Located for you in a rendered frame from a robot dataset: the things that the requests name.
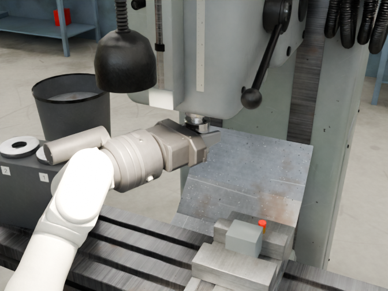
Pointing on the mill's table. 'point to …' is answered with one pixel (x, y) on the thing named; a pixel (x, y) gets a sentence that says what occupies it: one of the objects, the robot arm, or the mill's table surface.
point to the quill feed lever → (275, 18)
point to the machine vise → (288, 235)
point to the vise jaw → (233, 269)
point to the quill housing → (214, 53)
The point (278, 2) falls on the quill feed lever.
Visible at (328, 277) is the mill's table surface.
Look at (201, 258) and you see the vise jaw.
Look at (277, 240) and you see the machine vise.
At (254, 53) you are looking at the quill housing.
